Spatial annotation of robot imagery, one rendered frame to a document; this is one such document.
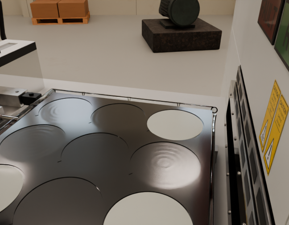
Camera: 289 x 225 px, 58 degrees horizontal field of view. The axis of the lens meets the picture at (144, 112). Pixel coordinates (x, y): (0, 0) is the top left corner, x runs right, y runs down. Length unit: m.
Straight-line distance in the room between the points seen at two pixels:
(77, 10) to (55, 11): 0.45
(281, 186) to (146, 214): 0.16
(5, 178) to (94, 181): 0.12
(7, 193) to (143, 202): 0.17
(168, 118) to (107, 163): 0.16
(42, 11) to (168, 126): 5.62
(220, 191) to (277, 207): 0.24
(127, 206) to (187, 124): 0.20
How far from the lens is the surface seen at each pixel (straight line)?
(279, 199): 0.23
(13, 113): 0.60
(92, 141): 0.43
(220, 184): 0.48
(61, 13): 5.93
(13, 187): 0.39
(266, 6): 0.37
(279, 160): 0.24
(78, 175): 0.37
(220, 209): 0.44
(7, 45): 0.81
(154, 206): 0.33
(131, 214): 0.32
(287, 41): 0.25
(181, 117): 0.49
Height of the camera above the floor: 1.15
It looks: 30 degrees down
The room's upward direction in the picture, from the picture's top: straight up
